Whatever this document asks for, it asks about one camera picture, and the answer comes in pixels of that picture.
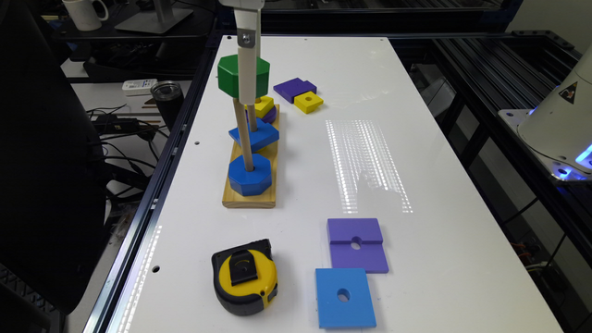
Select blue octagonal block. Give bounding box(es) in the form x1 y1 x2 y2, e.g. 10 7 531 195
228 154 272 196

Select monitor stand base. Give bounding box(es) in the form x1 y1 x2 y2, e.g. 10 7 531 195
115 0 193 34

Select yellow black tape measure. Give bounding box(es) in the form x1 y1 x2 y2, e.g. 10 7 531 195
211 239 278 316

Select wooden peg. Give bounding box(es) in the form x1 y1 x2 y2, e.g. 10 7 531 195
232 98 254 172
247 105 258 132

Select front wooden peg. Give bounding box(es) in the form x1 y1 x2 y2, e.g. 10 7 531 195
232 98 254 172

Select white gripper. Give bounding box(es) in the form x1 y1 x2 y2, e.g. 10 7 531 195
219 0 265 105

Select green octagonal block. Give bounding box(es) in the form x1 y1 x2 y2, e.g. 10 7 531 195
217 55 270 98

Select large purple square block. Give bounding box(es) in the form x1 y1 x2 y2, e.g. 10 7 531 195
327 218 389 274

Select white remote device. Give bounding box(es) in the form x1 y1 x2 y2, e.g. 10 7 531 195
122 79 158 96

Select middle wooden peg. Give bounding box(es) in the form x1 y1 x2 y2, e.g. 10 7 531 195
247 105 258 132

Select small purple stepped block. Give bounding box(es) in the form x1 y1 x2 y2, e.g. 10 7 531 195
273 78 317 104

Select purple round block on peg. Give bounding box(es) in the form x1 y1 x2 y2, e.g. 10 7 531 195
255 106 278 123

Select black tumbler cup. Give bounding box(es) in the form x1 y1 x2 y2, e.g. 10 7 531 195
150 80 184 130

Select yellow square block on peg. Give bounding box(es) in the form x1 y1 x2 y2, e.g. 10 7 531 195
254 96 274 118

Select black power adapter with cables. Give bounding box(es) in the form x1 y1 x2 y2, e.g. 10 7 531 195
86 105 168 142

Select large light blue square block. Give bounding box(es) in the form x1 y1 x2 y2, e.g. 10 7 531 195
315 268 376 328

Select black office chair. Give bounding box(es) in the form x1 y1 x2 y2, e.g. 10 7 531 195
1 1 106 314

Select wooden peg base board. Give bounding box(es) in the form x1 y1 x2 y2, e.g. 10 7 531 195
222 119 278 208

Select blue square block on peg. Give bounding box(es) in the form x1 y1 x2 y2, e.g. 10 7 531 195
245 118 279 153

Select small yellow square block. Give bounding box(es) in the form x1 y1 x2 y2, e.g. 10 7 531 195
293 92 324 114

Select white mug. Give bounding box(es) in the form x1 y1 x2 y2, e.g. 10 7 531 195
62 0 109 31

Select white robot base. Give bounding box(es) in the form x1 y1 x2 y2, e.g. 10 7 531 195
498 50 591 182

